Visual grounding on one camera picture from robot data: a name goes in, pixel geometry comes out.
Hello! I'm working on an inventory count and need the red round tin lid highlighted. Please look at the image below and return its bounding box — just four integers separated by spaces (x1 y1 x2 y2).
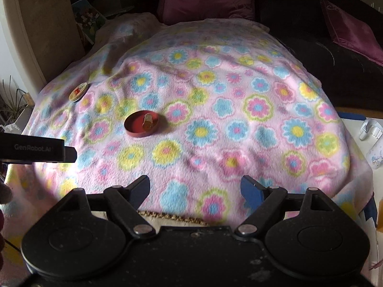
124 111 162 138

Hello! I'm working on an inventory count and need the cartoon picture book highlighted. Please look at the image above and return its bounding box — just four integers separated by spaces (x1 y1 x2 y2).
71 0 107 46

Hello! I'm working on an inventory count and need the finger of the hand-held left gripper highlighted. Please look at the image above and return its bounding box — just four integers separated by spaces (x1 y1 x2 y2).
63 146 78 163

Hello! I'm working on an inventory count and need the white patterned bottle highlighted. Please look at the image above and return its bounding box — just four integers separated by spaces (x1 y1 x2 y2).
366 140 383 171

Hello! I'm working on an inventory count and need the potted plant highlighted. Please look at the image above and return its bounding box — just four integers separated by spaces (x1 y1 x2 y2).
0 76 32 126

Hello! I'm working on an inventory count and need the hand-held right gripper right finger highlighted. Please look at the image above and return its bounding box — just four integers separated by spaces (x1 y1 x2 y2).
235 175 334 241

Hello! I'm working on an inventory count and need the white plastic toy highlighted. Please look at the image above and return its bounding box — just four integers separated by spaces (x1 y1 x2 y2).
359 117 383 140

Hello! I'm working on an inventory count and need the black sofa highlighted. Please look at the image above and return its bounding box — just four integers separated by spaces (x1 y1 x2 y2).
141 0 383 108

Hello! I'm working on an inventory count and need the floral fleece blanket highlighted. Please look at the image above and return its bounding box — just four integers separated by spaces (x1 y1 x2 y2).
5 12 375 226

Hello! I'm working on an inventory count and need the beige furniture panel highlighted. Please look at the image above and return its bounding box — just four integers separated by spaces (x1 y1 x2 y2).
5 0 85 80

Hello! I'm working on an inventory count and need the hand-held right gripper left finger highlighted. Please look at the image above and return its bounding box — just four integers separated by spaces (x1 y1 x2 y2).
60 175 157 240

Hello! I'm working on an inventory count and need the round printed badge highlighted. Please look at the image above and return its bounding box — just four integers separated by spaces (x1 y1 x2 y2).
68 82 89 103

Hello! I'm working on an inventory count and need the shiny purple cushion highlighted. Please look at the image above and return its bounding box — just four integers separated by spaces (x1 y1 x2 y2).
320 0 383 63

